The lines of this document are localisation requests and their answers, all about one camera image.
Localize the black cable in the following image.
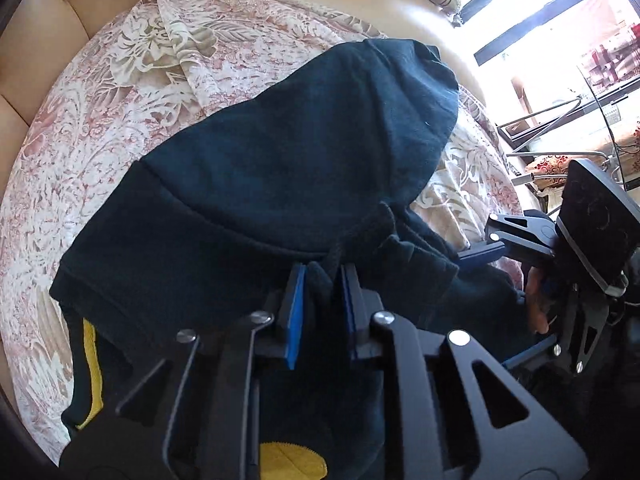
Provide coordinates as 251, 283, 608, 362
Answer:
580, 62, 628, 188

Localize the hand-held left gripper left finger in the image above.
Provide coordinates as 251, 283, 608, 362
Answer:
60, 262, 308, 480

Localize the black window grille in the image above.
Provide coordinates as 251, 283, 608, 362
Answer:
460, 0, 640, 66

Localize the navy sweatshirt with yellow print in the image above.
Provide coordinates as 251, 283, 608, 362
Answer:
49, 37, 531, 480

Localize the metal rod rack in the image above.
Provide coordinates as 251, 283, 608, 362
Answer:
500, 95, 640, 201

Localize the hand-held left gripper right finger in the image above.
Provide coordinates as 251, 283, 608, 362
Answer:
340, 264, 591, 480

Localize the pink floral bedspread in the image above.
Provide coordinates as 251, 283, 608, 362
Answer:
0, 0, 526, 461

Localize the person's right hand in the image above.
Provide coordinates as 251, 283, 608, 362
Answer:
524, 266, 557, 335

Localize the red floral cushion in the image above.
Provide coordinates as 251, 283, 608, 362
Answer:
530, 154, 578, 177

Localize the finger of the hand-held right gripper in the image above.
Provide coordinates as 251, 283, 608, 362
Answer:
457, 212, 558, 266
500, 282, 612, 376

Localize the tufted beige leather headboard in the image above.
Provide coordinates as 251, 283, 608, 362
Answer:
0, 0, 501, 128

